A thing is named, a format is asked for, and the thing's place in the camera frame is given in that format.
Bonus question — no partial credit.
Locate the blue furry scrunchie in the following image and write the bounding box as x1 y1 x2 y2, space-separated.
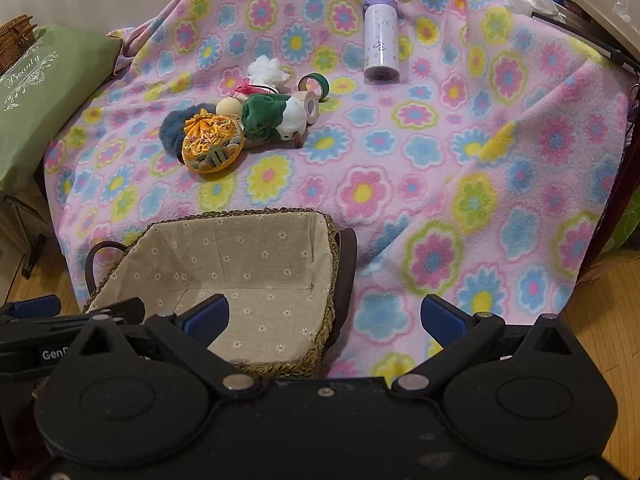
158 103 216 160

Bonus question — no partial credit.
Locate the yellow embroidered silk pouch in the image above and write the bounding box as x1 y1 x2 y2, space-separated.
181 108 245 174

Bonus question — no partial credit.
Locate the woven basket with liner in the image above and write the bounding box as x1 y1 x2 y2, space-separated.
85 209 357 377

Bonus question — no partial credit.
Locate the beige tape roll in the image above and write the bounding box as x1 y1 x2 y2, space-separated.
293 91 320 126

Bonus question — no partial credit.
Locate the green tape roll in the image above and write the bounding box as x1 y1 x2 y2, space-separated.
297 73 330 102

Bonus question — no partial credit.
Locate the grey board edge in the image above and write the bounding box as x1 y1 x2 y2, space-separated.
532 0 639 76

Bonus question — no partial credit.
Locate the pink floral fleece blanket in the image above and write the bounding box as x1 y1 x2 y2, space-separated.
43 0 631 380

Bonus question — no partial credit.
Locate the brown wicker basket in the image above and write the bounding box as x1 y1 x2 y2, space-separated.
0 14 36 75

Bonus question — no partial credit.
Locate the green white plush toy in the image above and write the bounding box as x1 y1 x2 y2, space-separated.
241 93 307 148

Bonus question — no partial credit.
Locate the lilac thermos bottle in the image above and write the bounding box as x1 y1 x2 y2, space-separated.
362 0 400 84

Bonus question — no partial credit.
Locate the green fabric cushion bag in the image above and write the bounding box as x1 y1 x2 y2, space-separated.
1 25 122 195

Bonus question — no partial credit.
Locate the white fluffy plush toy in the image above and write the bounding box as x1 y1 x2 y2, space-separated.
247 54 291 89

